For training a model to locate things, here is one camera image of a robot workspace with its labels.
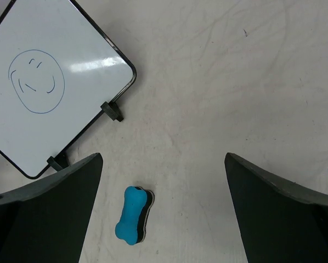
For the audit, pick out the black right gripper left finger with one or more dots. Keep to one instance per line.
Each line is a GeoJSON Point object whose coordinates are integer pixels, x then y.
{"type": "Point", "coordinates": [47, 220]}

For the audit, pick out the black whiteboard foot clip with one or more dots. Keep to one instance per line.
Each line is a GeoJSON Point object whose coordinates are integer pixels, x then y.
{"type": "Point", "coordinates": [59, 162]}
{"type": "Point", "coordinates": [112, 110]}

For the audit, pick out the blue bone-shaped eraser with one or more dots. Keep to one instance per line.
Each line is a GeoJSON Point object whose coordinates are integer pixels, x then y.
{"type": "Point", "coordinates": [131, 227]}

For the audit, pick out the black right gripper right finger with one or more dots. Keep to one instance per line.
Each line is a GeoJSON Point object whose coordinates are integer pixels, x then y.
{"type": "Point", "coordinates": [279, 220]}

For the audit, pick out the white whiteboard black frame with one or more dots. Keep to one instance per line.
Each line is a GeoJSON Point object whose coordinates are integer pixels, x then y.
{"type": "Point", "coordinates": [57, 67]}

